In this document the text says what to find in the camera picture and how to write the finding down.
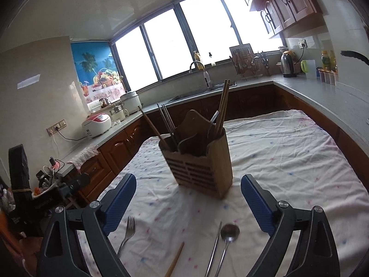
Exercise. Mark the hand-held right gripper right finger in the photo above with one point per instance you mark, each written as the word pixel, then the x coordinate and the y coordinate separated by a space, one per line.
pixel 256 205

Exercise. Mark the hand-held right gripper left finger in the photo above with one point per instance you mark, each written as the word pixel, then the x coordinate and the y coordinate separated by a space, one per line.
pixel 121 205

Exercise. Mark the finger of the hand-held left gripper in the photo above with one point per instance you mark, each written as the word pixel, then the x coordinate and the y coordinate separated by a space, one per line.
pixel 80 182

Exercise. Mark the metal spoon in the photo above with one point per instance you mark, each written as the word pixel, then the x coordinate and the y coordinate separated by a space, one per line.
pixel 230 232

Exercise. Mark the metal chopstick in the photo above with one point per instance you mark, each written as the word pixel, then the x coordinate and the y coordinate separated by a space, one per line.
pixel 169 121
pixel 164 121
pixel 213 251

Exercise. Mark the wooden utensil holder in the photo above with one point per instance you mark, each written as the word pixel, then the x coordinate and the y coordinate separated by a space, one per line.
pixel 199 170

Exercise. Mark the wooden chopstick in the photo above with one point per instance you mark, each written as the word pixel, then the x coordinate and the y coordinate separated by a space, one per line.
pixel 175 258
pixel 153 127
pixel 221 106
pixel 225 106

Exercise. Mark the pink patterned cloth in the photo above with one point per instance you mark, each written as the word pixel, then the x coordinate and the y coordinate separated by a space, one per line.
pixel 83 155

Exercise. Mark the black bag with rubber band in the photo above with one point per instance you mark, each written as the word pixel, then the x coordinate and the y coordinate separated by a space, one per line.
pixel 19 167

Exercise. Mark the wooden lower kitchen cabinets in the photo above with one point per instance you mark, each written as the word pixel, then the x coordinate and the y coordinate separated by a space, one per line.
pixel 121 147

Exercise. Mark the wooden kitchen cabinets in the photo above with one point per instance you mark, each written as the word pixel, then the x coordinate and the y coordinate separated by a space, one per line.
pixel 285 3
pixel 121 147

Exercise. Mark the red and white rice cooker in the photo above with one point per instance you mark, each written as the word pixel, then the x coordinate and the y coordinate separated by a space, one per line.
pixel 96 125

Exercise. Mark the white floral tablecloth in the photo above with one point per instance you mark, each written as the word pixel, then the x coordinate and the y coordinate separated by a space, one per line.
pixel 288 150

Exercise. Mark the small white pot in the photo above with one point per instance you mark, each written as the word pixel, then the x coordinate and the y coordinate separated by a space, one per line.
pixel 118 114

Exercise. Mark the curved metal utensil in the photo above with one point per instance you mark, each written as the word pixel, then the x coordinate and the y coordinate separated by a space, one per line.
pixel 182 142

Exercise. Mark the tall white rice cooker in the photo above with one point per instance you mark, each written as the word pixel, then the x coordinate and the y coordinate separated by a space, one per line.
pixel 131 102

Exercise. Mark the steel kitchen sink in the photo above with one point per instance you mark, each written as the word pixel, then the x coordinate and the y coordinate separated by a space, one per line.
pixel 201 92

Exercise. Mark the grey kitchen countertop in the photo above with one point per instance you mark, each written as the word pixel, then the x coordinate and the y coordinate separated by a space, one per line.
pixel 331 101

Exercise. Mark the steel electric kettle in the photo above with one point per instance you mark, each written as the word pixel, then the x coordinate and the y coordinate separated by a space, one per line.
pixel 288 65

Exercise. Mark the dish drying rack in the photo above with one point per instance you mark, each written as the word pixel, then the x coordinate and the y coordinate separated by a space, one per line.
pixel 248 60

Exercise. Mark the green cup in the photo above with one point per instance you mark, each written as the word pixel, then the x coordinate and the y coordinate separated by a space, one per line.
pixel 303 67

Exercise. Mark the white plastic container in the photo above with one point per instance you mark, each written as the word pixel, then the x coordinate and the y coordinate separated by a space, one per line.
pixel 311 69

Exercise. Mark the steel sink faucet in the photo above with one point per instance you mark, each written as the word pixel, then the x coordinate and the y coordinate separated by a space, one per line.
pixel 201 69

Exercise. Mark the row of spice jars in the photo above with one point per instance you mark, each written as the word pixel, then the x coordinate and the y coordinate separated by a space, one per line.
pixel 328 76

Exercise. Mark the clear bottle with dark cap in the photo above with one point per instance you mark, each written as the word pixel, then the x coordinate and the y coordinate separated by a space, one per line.
pixel 212 60

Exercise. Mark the yellow bottle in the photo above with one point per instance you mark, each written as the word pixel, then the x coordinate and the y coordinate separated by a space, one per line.
pixel 197 62

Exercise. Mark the sauce bottles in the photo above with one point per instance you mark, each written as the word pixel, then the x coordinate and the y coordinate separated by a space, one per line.
pixel 327 60

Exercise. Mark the kitchen window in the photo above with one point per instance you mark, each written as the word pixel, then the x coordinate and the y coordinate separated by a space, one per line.
pixel 173 43

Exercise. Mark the black wok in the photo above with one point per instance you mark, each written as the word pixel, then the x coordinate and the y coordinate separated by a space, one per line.
pixel 354 56

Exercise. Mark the wooden upper kitchen cabinets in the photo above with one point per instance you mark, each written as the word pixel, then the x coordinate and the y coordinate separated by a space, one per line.
pixel 285 3

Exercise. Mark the wall power strip outlet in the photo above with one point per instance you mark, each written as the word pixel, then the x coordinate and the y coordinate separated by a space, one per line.
pixel 57 127

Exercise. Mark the fruit wall poster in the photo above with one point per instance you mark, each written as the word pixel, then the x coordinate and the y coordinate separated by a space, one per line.
pixel 92 63

